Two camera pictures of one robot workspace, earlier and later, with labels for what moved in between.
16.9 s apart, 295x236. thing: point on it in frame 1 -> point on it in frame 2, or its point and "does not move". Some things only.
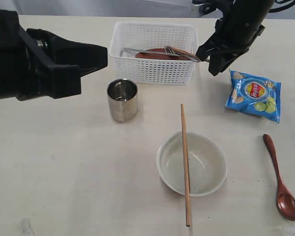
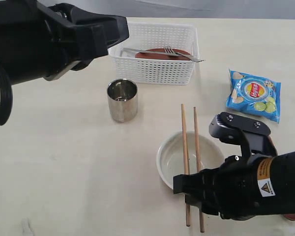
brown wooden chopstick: (179, 51) -> (202, 225)
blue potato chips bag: (255, 95) does not move
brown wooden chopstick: (186, 165) does not move
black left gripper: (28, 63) -> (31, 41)
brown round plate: (161, 56) does not move
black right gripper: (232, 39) -> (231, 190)
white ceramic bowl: (207, 163) does not move
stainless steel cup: (123, 95) does not move
